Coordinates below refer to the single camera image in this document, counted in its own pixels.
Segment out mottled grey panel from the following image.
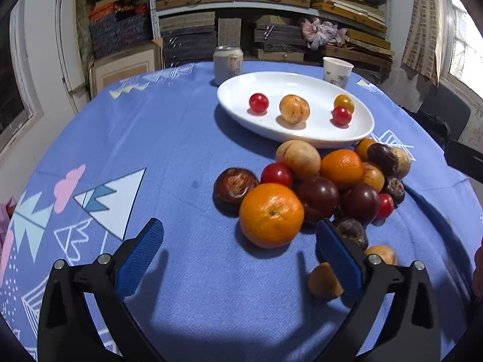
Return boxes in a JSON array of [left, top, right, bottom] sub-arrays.
[[73, 0, 95, 68]]

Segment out large orange mandarin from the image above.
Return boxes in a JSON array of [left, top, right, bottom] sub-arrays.
[[239, 183, 305, 249]]

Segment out grey metal shelf rack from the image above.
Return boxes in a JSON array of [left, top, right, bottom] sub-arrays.
[[149, 0, 393, 72]]

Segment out person's right hand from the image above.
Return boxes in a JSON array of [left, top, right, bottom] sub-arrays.
[[473, 245, 483, 299]]

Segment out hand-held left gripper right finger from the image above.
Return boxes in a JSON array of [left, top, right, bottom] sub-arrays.
[[315, 219, 442, 362]]

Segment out white panel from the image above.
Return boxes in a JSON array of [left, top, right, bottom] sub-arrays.
[[55, 0, 89, 95]]

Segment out speckled orange-tan round fruit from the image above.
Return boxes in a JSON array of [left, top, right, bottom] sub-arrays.
[[279, 94, 311, 124]]

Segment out beige framed board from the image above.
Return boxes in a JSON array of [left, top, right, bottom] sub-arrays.
[[88, 41, 163, 99]]

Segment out pink floral cloth bundle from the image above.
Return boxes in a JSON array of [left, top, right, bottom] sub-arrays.
[[301, 18, 348, 50]]

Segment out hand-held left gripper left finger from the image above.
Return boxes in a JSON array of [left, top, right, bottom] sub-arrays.
[[37, 218, 167, 362]]

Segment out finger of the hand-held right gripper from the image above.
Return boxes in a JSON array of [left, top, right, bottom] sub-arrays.
[[444, 140, 483, 183]]

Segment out black chair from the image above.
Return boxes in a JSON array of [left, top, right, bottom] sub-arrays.
[[415, 83, 472, 151]]

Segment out large tan round fruit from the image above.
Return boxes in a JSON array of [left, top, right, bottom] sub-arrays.
[[275, 140, 321, 180]]

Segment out blue printed tablecloth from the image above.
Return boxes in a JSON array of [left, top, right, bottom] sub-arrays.
[[0, 60, 483, 362]]

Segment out silver drink can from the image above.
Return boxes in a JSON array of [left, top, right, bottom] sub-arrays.
[[213, 45, 244, 87]]

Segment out brick pattern curtain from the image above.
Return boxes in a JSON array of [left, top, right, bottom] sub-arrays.
[[401, 0, 453, 87]]

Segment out dark purple tomato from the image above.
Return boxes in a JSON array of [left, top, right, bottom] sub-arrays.
[[341, 183, 380, 225], [296, 176, 340, 224]]

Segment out yellow cherry tomato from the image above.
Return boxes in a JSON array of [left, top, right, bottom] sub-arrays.
[[334, 94, 355, 113]]

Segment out white oval plate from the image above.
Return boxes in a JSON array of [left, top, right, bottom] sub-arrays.
[[217, 71, 375, 149]]

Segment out large dark water chestnut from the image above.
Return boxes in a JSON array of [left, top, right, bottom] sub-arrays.
[[213, 168, 260, 214]]

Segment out grey framed window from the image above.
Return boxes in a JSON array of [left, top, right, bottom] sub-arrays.
[[0, 0, 44, 155]]

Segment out bright window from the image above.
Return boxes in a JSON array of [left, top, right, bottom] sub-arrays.
[[449, 0, 483, 95]]

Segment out white paper cup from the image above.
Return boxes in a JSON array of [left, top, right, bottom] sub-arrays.
[[322, 56, 354, 85]]

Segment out red cherry tomato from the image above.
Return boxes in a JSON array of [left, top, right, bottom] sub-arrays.
[[248, 93, 270, 114], [373, 193, 395, 220], [261, 162, 294, 188], [331, 106, 353, 126]]

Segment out yellow-orange round fruit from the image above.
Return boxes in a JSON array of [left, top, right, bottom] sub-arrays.
[[361, 161, 386, 193]]

